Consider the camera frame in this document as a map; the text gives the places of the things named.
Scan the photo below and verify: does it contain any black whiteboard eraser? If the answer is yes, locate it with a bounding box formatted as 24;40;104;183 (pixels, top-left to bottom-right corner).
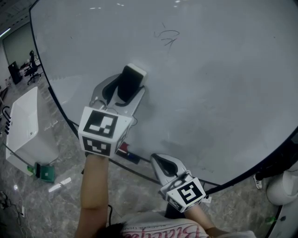
117;63;149;103

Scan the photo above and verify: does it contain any green box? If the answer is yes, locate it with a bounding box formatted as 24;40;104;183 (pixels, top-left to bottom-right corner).
27;162;55;183

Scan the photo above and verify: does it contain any black faucet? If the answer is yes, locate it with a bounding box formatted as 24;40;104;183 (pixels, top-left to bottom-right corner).
1;106;12;135

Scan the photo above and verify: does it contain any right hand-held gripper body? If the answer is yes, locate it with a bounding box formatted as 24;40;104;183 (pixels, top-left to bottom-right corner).
159;171;207;213

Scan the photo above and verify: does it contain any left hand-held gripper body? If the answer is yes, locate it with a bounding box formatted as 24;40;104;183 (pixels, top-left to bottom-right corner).
78;100;138;157

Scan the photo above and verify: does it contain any person's white printed shirt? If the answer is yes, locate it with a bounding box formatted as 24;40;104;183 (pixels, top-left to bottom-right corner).
120;210;257;238

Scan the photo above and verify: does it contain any person's left forearm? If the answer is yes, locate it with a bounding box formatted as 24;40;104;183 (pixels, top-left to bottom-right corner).
75;152;110;238

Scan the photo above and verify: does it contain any whiteboard on black stand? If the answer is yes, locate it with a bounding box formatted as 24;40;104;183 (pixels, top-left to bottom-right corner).
29;0;298;195

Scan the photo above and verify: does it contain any black cabinet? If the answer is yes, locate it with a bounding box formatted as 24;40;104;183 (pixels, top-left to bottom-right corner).
8;61;23;85

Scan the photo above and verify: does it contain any thin black cable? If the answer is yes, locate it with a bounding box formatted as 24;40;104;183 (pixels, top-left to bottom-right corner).
107;204;115;228

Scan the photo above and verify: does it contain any person's right forearm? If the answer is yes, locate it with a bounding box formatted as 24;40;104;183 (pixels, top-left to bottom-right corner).
185;204;225;236

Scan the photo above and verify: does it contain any black office chair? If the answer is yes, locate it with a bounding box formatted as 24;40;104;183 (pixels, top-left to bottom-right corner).
24;50;42;86

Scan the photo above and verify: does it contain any black marker tray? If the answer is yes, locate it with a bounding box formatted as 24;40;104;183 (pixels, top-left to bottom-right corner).
127;152;142;165

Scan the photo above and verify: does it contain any white round basin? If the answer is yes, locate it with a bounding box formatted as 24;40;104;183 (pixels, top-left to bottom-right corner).
266;169;298;205

